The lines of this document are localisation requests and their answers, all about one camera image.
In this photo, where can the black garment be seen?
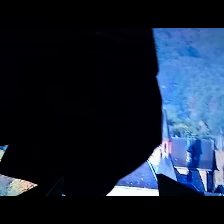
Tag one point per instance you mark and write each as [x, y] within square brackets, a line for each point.
[83, 100]

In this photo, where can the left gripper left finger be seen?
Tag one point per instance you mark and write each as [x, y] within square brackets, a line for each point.
[55, 190]

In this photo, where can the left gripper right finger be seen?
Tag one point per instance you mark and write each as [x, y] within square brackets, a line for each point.
[168, 188]

